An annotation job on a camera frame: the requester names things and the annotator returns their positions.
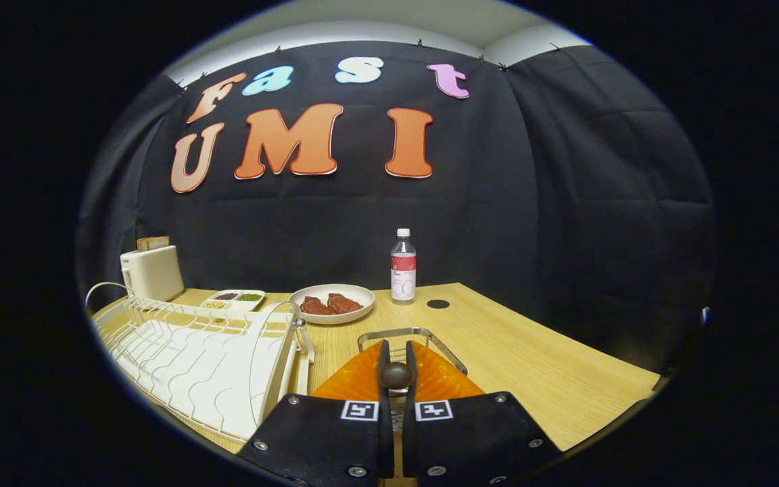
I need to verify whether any clear bottle with red label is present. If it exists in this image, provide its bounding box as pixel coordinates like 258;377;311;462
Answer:
390;229;417;306

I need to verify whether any metal wire basket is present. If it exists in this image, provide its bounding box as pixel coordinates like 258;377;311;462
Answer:
357;327;469;376

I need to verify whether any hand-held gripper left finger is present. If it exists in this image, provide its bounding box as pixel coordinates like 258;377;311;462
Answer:
236;340;396;487

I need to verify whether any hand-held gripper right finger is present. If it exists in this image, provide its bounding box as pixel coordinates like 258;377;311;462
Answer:
401;340;563;487

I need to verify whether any white divided tray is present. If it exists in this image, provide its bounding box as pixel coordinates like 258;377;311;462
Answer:
200;289;266;312

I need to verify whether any white plate with meat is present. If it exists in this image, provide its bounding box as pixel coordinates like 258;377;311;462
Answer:
288;284;376;325

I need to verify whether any white toaster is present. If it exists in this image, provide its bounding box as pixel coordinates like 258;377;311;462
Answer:
120;245;185;302

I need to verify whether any spoon with dark handle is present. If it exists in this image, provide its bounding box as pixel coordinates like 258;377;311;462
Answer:
379;361;413;434

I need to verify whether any white wire dish rack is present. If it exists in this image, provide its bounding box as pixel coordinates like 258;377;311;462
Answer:
85;282;316;444

